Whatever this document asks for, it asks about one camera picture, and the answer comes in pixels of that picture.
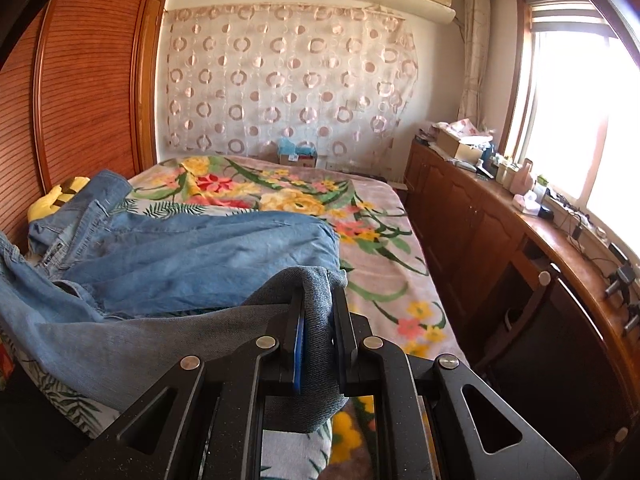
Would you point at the yellow plush toy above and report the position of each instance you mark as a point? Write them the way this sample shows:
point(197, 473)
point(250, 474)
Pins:
point(42, 205)

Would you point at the wooden cabinet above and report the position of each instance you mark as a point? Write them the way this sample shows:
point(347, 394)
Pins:
point(465, 220)

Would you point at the window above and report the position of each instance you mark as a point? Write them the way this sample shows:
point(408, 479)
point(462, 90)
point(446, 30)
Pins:
point(565, 110)

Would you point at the blue denim pants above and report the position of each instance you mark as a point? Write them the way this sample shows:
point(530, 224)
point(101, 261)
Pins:
point(200, 255)

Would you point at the floral blanket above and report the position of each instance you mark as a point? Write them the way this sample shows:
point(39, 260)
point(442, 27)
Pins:
point(380, 240)

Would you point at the wooden slatted wardrobe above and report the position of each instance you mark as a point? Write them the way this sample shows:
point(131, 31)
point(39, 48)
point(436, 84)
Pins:
point(90, 85)

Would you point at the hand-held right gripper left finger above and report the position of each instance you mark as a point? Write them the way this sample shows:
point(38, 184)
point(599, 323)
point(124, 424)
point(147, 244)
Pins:
point(298, 355)

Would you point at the small cardboard box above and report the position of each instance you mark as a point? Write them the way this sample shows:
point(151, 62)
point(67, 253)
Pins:
point(300, 161)

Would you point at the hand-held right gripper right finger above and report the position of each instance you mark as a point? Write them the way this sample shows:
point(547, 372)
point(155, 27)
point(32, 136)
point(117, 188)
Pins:
point(342, 350)

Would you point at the blue plastic bag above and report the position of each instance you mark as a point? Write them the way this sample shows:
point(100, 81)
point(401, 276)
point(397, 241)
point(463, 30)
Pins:
point(292, 146)

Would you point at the beige box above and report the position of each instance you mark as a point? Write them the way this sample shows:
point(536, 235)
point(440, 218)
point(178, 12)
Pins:
point(455, 144)

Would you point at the dark chair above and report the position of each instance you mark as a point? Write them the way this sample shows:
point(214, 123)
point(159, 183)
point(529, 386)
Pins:
point(550, 360)

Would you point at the pink container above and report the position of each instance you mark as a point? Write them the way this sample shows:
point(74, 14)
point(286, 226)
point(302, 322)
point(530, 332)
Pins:
point(522, 176)

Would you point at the beige window curtain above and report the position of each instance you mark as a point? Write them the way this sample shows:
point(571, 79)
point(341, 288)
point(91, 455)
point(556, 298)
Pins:
point(475, 60)

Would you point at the circle-patterned wall curtain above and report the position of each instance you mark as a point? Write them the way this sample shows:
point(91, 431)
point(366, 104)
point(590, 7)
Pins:
point(280, 85)

